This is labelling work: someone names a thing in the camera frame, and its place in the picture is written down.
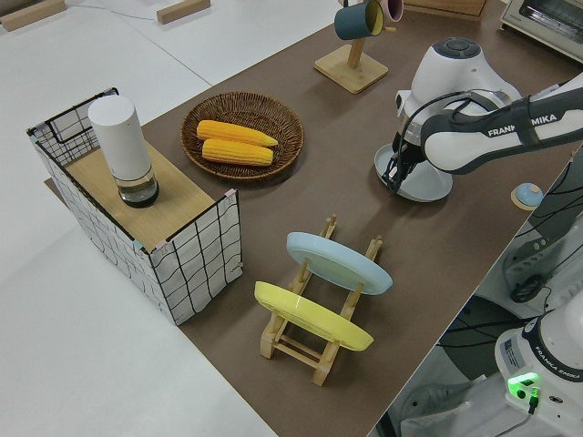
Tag black base power cable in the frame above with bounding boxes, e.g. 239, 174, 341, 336
509, 154, 583, 304

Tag wooden plate rack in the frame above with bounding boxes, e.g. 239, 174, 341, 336
259, 213, 384, 387

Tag light blue plate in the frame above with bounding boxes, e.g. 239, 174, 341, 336
285, 231, 394, 297

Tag yellow plate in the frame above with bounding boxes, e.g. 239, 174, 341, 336
253, 280, 375, 352

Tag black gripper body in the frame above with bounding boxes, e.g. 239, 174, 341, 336
392, 131, 427, 178

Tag wooden block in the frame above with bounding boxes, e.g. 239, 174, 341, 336
0, 0, 67, 32
156, 0, 211, 24

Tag black wire shelf with wood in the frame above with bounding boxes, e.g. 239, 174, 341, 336
26, 86, 242, 327

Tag white cylindrical bottle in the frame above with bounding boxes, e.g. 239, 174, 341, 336
87, 95, 161, 209

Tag wooden mug tree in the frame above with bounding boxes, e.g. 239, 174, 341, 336
313, 0, 397, 96

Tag white toaster oven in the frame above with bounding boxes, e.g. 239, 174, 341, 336
498, 0, 583, 69

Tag yellow corn cob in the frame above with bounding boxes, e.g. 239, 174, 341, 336
201, 138, 274, 168
196, 119, 279, 148

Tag thin light blue cable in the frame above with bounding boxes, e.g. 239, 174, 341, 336
67, 0, 156, 22

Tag dark blue mug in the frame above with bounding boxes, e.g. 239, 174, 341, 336
334, 0, 386, 41

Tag pink mug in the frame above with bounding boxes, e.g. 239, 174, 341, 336
380, 0, 406, 23

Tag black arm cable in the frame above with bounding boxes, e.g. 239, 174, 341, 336
395, 88, 529, 183

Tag brown wicker basket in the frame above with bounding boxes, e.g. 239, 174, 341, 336
180, 92, 305, 182

